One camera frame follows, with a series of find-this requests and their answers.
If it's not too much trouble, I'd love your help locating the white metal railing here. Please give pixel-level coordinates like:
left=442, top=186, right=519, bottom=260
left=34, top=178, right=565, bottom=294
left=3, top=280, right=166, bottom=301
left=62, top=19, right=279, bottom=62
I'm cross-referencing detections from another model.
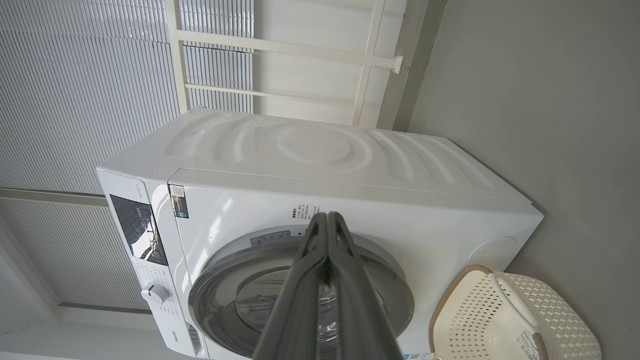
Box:
left=165, top=0, right=405, bottom=127

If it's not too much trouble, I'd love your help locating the round glass washing machine door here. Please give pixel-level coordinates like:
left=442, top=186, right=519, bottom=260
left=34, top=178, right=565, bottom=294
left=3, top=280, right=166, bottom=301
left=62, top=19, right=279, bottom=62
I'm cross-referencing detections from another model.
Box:
left=188, top=225, right=416, bottom=360

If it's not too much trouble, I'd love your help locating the white rotary knob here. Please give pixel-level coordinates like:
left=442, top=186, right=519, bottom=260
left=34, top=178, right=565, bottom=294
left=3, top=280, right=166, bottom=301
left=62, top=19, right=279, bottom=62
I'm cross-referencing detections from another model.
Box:
left=141, top=283, right=171, bottom=305

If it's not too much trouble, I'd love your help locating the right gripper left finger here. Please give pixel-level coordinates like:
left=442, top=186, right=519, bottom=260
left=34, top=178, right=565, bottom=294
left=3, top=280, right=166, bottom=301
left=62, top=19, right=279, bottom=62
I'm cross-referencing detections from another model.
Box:
left=252, top=212, right=328, bottom=360

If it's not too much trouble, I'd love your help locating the white front-load washing machine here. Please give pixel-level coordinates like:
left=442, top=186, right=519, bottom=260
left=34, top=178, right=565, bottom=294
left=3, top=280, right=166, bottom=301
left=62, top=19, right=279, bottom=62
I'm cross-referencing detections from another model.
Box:
left=96, top=106, right=545, bottom=360

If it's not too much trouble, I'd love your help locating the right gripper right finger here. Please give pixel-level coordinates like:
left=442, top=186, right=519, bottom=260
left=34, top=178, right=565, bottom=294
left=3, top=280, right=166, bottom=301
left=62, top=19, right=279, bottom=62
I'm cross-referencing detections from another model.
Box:
left=327, top=212, right=403, bottom=360

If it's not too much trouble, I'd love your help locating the cream perforated laundry basket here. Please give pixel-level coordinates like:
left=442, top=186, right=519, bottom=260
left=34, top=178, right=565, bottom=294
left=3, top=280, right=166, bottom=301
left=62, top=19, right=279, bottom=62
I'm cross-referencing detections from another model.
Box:
left=429, top=265, right=602, bottom=360

